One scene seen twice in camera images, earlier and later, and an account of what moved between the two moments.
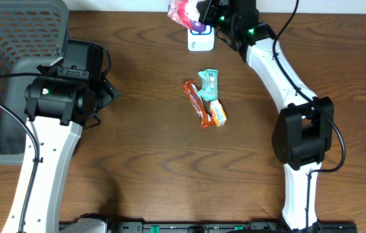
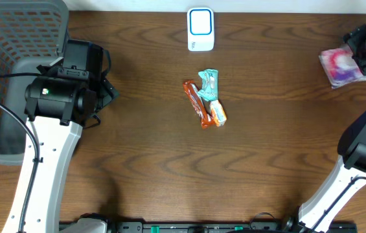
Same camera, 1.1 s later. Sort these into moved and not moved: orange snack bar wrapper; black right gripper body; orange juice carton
Moved: black right gripper body
Not moved: orange snack bar wrapper; orange juice carton
